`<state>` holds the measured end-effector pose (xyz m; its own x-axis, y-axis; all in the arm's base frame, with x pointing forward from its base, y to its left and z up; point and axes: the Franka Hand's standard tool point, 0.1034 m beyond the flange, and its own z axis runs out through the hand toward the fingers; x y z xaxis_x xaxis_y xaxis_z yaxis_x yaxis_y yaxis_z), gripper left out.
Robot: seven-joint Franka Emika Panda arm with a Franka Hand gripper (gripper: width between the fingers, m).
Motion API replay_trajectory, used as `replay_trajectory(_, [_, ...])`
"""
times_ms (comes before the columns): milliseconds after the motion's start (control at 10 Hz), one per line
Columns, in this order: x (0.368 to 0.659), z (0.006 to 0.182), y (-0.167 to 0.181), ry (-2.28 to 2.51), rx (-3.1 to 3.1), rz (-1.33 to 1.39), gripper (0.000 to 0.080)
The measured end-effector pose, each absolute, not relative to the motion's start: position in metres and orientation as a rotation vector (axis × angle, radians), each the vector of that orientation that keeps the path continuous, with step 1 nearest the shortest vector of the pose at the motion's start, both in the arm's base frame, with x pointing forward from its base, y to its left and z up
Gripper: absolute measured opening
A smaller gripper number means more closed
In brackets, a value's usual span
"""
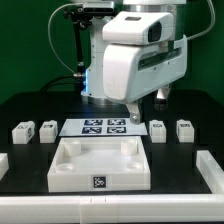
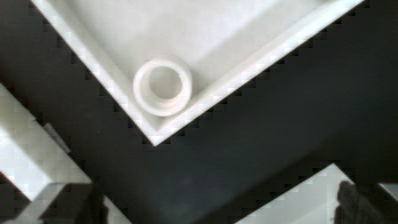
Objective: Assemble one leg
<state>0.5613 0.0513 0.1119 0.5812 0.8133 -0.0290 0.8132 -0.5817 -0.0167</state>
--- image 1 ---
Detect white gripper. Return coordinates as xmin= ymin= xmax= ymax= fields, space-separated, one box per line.
xmin=103 ymin=11 xmax=187 ymax=125

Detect white square tabletop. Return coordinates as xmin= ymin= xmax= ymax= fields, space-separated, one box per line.
xmin=47 ymin=136 xmax=151 ymax=192

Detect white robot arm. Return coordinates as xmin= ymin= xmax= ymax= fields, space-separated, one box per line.
xmin=83 ymin=0 xmax=209 ymax=124

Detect paper sheet with tags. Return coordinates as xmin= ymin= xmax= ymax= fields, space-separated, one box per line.
xmin=60 ymin=118 xmax=147 ymax=137

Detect black cables at base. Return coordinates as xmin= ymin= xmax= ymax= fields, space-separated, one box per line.
xmin=39 ymin=73 xmax=86 ymax=93

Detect grey cable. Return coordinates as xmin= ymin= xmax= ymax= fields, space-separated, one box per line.
xmin=47 ymin=3 xmax=81 ymax=75

